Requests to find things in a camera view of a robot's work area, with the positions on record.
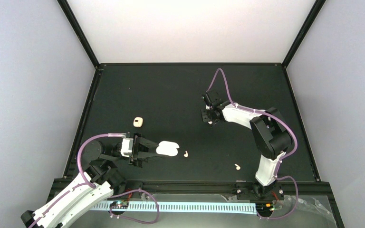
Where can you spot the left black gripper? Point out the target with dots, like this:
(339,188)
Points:
(134,159)

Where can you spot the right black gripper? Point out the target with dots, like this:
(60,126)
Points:
(205,118)

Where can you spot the white earbuds charging case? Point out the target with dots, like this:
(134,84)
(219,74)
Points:
(167,148)

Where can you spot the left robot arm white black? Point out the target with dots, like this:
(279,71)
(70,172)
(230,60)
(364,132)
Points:
(98,177)

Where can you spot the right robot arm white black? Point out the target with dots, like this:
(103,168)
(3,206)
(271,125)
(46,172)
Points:
(272,136)

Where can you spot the beige small earbuds case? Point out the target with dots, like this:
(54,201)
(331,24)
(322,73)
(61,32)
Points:
(138,122)

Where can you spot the left circuit board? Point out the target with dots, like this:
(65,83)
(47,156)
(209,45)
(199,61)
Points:
(119,205)

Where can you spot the circuit board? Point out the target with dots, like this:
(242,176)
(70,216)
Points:
(268,207)
(119,205)

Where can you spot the right circuit board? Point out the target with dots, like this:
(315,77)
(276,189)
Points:
(268,207)

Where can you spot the clear plastic sheet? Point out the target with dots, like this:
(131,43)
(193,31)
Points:
(310,212)

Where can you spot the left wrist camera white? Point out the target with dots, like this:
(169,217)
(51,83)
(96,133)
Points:
(127,147)

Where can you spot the black front aluminium rail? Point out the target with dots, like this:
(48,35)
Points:
(243,190)

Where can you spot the light blue slotted cable duct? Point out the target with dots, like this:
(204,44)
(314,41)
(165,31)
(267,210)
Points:
(190,207)

